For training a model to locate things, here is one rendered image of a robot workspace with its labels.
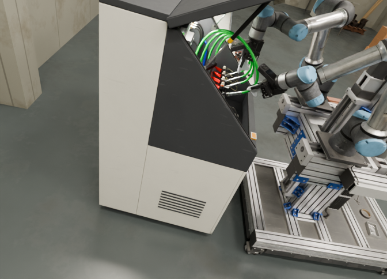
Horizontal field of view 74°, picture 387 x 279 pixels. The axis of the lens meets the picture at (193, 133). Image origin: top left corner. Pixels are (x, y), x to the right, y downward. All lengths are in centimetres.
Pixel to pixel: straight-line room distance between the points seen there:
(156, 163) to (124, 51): 68
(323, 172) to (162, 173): 94
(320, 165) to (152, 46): 109
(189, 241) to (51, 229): 96
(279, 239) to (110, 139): 136
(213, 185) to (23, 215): 133
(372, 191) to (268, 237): 76
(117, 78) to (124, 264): 122
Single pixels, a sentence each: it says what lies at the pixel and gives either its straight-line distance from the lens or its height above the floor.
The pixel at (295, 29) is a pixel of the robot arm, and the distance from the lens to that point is 138.
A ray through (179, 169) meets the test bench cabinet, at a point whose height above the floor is 67.
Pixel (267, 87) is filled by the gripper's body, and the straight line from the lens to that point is 132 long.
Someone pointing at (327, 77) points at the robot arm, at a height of 139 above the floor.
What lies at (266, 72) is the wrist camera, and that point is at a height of 133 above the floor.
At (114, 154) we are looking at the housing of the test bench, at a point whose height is 64.
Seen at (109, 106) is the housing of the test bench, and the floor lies 99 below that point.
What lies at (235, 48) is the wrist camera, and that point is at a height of 133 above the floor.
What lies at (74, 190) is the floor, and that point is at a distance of 226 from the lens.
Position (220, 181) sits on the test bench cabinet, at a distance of 158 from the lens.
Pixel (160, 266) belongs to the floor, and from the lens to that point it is 197.
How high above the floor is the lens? 182
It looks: 40 degrees down
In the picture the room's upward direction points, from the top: 17 degrees clockwise
